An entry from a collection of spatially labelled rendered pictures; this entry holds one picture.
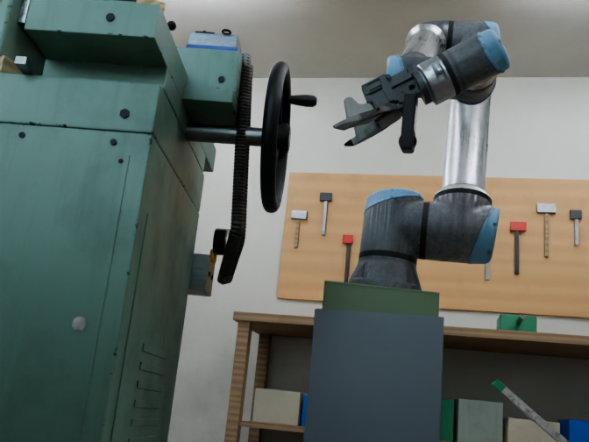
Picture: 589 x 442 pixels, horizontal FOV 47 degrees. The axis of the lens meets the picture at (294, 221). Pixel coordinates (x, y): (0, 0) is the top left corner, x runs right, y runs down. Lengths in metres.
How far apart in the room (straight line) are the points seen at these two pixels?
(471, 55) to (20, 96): 0.82
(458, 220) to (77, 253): 0.98
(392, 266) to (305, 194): 3.08
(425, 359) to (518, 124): 3.46
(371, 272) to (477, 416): 2.38
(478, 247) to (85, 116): 1.00
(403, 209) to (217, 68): 0.66
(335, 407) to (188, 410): 3.15
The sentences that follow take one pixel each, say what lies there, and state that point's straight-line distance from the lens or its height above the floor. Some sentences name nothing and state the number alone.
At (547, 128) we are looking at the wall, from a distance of 4.92.
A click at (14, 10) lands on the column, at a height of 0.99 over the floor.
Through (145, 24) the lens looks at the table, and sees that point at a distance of 1.13.
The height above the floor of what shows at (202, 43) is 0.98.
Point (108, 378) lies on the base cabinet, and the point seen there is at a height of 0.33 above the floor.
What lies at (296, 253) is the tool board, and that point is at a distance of 4.63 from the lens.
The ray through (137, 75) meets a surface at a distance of 1.19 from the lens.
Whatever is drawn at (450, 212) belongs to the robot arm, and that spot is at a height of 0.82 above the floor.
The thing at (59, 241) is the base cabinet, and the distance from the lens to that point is 1.10.
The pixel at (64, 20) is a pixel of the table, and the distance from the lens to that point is 1.17.
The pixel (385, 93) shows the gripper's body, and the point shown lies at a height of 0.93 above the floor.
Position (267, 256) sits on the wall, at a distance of 4.68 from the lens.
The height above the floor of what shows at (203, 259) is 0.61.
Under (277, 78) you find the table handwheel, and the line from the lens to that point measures 1.23.
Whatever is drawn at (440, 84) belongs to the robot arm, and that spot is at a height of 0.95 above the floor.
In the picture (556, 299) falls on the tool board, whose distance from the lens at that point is 4.55.
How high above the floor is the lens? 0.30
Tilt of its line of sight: 16 degrees up
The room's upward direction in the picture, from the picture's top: 6 degrees clockwise
